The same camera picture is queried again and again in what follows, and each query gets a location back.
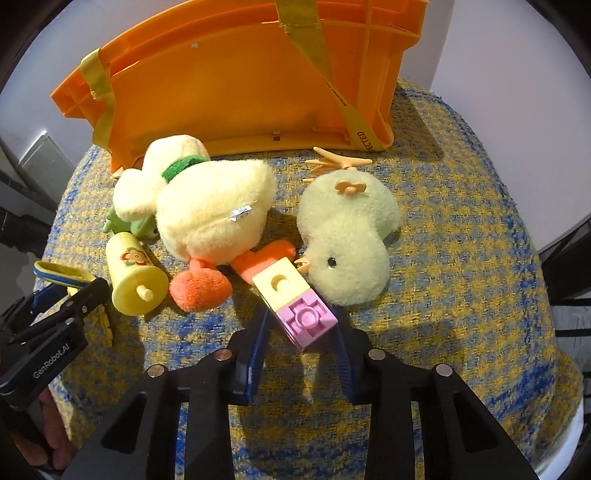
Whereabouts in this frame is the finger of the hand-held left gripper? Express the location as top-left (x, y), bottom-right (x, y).
top-left (8, 282), bottom-right (77, 346)
top-left (54, 276), bottom-right (112, 329)

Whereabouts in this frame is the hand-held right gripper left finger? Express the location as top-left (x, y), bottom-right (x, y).
top-left (69, 308), bottom-right (271, 480)

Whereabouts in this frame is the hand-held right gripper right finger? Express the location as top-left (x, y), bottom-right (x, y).
top-left (329, 310), bottom-right (541, 480)

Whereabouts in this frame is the yellow and blue strap toy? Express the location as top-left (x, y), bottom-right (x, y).
top-left (34, 260), bottom-right (114, 348)

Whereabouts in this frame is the yellow and pink toy block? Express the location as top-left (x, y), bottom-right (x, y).
top-left (252, 258), bottom-right (339, 355)

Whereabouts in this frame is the person's left hand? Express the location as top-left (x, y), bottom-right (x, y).
top-left (39, 387), bottom-right (75, 470)

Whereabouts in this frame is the yellow flower toy cup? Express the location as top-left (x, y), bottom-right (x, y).
top-left (105, 232), bottom-right (169, 317)

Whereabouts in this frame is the green frog toy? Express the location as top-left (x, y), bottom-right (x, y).
top-left (103, 207), bottom-right (160, 241)

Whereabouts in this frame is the pale green chick plush toy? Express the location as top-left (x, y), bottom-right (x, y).
top-left (294, 147), bottom-right (402, 307)

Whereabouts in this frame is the grey metal box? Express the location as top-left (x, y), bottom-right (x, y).
top-left (17, 131), bottom-right (77, 186)

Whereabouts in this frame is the yellow duck plush toy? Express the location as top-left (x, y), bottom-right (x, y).
top-left (113, 135), bottom-right (297, 312)

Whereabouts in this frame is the yellow and blue tweed blanket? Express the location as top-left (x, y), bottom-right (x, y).
top-left (41, 76), bottom-right (585, 480)

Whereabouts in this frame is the yellow tape strip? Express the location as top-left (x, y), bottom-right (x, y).
top-left (274, 0), bottom-right (387, 151)
top-left (80, 46), bottom-right (116, 151)

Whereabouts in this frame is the orange plastic crate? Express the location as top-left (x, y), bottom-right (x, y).
top-left (50, 0), bottom-right (426, 176)

